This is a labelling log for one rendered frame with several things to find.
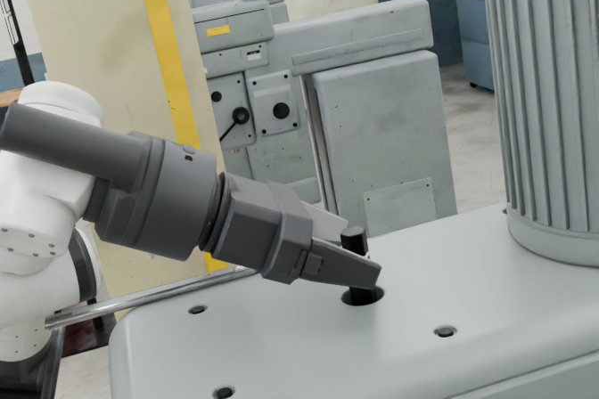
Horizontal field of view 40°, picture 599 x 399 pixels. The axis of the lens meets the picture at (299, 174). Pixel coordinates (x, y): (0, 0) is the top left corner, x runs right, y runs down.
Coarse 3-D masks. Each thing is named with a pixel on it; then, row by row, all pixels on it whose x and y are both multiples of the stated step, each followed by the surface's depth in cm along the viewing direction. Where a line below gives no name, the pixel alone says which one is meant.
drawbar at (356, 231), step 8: (344, 232) 68; (352, 232) 67; (360, 232) 67; (344, 240) 67; (352, 240) 67; (360, 240) 67; (344, 248) 68; (352, 248) 67; (360, 248) 67; (368, 256) 68; (352, 288) 69; (352, 296) 69; (360, 296) 68; (368, 296) 69; (352, 304) 70; (360, 304) 69; (368, 304) 69
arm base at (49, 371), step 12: (60, 336) 104; (60, 348) 104; (48, 360) 103; (60, 360) 103; (48, 372) 103; (48, 384) 103; (0, 396) 103; (12, 396) 104; (24, 396) 104; (36, 396) 105; (48, 396) 104
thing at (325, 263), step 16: (320, 240) 62; (320, 256) 61; (336, 256) 62; (352, 256) 62; (304, 272) 61; (320, 272) 62; (336, 272) 62; (352, 272) 62; (368, 272) 63; (368, 288) 63
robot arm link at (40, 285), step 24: (72, 240) 83; (0, 264) 76; (24, 264) 75; (48, 264) 81; (72, 264) 82; (0, 288) 78; (24, 288) 79; (48, 288) 80; (72, 288) 82; (0, 312) 79; (24, 312) 80; (48, 312) 82
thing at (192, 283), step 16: (224, 272) 77; (240, 272) 77; (256, 272) 77; (160, 288) 77; (176, 288) 76; (192, 288) 76; (96, 304) 76; (112, 304) 75; (128, 304) 75; (48, 320) 74; (64, 320) 74; (80, 320) 74
